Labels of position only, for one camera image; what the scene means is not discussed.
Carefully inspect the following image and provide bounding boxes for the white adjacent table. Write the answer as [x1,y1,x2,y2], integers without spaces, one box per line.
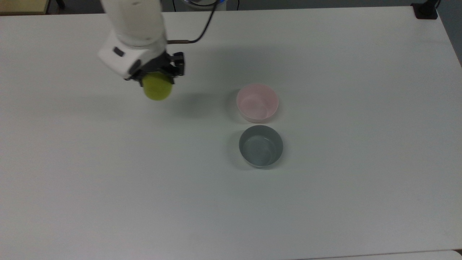
[292,250,462,260]

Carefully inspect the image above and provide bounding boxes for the pink bowl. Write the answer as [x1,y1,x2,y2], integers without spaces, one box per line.
[236,83,279,123]

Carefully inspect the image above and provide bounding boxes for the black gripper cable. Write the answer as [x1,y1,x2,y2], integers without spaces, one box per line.
[166,0,218,45]

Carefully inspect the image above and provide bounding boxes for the grey bowl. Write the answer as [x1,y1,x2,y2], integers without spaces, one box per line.
[239,125,284,168]

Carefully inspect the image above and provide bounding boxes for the green pear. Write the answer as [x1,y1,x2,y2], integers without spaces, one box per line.
[141,71,173,101]

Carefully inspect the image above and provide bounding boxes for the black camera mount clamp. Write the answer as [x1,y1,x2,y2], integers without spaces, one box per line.
[411,0,441,20]

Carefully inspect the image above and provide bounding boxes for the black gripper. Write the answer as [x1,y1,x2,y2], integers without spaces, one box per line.
[125,52,186,87]

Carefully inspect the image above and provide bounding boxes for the wooden table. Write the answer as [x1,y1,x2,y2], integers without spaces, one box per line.
[0,0,49,15]

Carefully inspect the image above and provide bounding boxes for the white robot base blue ring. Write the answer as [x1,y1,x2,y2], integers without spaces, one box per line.
[183,0,228,8]

